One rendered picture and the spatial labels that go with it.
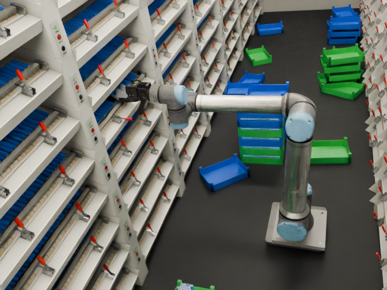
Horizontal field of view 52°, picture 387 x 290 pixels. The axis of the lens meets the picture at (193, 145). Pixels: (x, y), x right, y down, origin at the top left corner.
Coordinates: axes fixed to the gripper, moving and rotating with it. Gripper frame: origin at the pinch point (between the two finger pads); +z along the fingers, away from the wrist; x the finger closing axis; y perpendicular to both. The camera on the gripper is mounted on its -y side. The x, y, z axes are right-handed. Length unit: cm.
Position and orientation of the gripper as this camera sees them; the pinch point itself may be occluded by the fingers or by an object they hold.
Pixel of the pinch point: (116, 95)
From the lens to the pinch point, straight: 199.3
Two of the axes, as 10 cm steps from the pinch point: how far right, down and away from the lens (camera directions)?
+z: -9.4, -0.8, 3.2
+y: -1.3, -8.0, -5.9
